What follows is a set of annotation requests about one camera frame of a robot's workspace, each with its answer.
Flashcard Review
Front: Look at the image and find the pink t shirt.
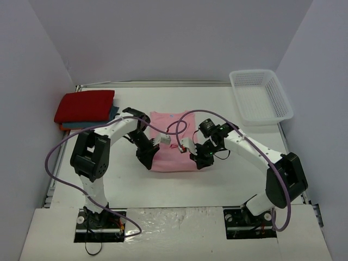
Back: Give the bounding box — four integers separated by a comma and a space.
150, 111, 197, 172

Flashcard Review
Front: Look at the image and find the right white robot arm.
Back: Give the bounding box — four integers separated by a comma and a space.
181, 119, 308, 225

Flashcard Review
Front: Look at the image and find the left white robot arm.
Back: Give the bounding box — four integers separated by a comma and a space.
70, 107, 159, 227

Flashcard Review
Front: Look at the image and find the folded teal t shirt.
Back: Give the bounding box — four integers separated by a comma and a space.
61, 105, 120, 130

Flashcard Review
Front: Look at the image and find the folded red t shirt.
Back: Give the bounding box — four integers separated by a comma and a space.
54, 90, 115, 123

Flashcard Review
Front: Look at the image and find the white foam board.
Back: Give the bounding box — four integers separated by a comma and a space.
21, 204, 331, 260

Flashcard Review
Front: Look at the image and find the white plastic basket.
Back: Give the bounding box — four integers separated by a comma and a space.
229, 70, 294, 126

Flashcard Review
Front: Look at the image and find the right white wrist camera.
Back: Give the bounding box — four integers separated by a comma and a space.
179, 138, 197, 155

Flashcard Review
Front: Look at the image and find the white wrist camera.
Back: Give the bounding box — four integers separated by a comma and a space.
153, 133, 171, 145
179, 138, 197, 155

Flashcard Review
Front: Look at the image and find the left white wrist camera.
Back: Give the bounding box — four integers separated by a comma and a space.
153, 133, 171, 145

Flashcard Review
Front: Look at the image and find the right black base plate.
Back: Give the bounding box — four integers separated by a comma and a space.
223, 207, 277, 240

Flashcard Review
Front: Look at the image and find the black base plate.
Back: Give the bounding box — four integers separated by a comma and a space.
74, 209, 126, 243
223, 207, 277, 240

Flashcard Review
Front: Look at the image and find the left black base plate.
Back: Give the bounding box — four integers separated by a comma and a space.
74, 209, 126, 243

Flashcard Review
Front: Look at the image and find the thin black cable loop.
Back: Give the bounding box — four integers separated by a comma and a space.
84, 228, 104, 256

